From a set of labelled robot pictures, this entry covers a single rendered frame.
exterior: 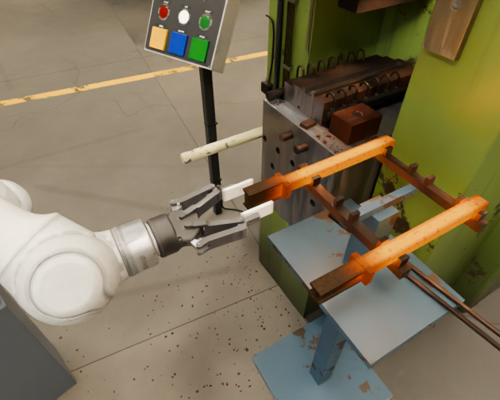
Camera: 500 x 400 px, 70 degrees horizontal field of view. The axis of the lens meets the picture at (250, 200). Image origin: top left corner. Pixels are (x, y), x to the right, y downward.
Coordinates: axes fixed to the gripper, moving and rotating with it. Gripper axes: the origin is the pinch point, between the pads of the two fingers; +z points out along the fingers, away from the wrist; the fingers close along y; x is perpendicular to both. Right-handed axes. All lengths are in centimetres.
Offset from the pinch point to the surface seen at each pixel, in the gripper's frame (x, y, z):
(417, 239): 1.3, 24.6, 19.6
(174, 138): -102, -176, 39
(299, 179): 1.3, 1.1, 11.3
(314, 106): -6, -30, 41
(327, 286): 1.7, 24.1, -0.3
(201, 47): 0, -76, 25
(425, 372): -102, 32, 64
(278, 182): 2.3, 0.5, 6.3
